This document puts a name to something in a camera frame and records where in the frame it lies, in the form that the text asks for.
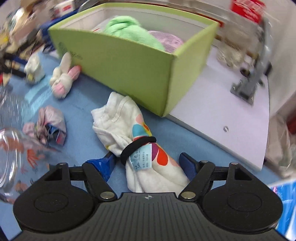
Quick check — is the white colourful cloth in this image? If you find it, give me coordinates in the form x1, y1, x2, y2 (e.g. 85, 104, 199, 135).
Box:
91, 92, 190, 195

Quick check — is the clear glass cup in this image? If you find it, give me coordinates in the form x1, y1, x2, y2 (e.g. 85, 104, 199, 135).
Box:
0, 92, 49, 200

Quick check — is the green terry cloth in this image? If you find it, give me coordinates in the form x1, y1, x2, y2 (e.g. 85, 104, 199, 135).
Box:
103, 16, 165, 51

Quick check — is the pink patterned crumpled cloth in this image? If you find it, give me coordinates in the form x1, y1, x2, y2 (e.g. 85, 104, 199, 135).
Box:
23, 105, 67, 146

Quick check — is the white pink plush bunny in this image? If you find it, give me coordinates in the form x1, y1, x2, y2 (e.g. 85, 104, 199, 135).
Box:
49, 52, 81, 99

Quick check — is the blue tissue pack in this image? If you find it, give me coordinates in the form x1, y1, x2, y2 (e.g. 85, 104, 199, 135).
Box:
269, 179, 296, 240

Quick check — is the white small plush toy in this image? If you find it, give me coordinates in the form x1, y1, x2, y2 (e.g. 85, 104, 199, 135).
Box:
24, 53, 45, 84

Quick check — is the purple cloth in box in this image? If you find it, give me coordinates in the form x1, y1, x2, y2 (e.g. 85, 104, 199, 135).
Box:
149, 31, 184, 53

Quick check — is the cola plastic bottle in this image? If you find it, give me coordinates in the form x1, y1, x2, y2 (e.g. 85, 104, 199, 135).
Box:
217, 0, 266, 69

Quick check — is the black hair tie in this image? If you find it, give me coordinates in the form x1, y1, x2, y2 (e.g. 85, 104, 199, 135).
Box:
119, 136, 158, 166

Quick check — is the grey metal bracket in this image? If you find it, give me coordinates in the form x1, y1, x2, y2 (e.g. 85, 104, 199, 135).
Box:
230, 17, 273, 105

